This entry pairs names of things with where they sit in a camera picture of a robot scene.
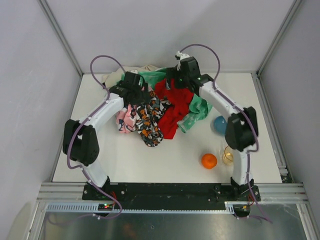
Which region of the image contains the black orange floral cloth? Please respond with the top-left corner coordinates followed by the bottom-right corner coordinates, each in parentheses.
top-left (135, 86), bottom-right (171, 147)

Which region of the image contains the green white cloth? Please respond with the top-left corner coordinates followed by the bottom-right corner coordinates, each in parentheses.
top-left (124, 64), bottom-right (213, 134)

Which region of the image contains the red cloth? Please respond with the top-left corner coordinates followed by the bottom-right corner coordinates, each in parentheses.
top-left (155, 78), bottom-right (194, 140)

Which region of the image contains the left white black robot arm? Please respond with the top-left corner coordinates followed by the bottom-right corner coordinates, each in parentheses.
top-left (62, 71), bottom-right (150, 188)

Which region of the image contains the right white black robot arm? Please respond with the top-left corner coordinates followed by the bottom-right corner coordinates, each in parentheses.
top-left (166, 52), bottom-right (259, 196)

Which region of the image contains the beige cloth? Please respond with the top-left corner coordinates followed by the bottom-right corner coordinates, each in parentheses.
top-left (101, 64), bottom-right (160, 88)

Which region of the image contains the pink patterned cloth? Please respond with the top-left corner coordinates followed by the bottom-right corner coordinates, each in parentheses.
top-left (115, 104), bottom-right (136, 134)

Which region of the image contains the blue bowl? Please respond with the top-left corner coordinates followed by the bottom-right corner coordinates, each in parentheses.
top-left (213, 115), bottom-right (227, 136)

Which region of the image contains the orange fruit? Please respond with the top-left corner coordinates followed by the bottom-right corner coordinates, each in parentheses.
top-left (201, 153), bottom-right (218, 170)

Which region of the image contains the transparent yellow cup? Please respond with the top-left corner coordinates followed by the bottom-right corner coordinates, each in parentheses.
top-left (222, 145), bottom-right (234, 166)

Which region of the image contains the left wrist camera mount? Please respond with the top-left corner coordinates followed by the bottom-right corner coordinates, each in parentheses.
top-left (130, 69), bottom-right (138, 74)

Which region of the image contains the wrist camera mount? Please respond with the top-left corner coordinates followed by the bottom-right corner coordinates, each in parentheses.
top-left (130, 69), bottom-right (138, 74)
top-left (175, 51), bottom-right (190, 61)

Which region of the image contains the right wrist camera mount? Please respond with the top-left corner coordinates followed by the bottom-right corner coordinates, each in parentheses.
top-left (175, 51), bottom-right (190, 61)

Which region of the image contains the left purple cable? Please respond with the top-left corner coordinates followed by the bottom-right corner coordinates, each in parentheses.
top-left (47, 54), bottom-right (126, 224)

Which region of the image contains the purple cable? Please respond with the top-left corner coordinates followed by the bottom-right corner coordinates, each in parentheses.
top-left (47, 54), bottom-right (126, 224)
top-left (180, 44), bottom-right (274, 224)

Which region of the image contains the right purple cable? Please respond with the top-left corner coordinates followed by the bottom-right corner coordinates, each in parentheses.
top-left (180, 44), bottom-right (274, 224)

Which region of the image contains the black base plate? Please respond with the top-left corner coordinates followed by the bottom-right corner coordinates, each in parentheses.
top-left (82, 182), bottom-right (261, 202)

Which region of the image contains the grey slotted cable duct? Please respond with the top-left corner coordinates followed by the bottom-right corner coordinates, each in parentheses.
top-left (46, 202), bottom-right (235, 214)

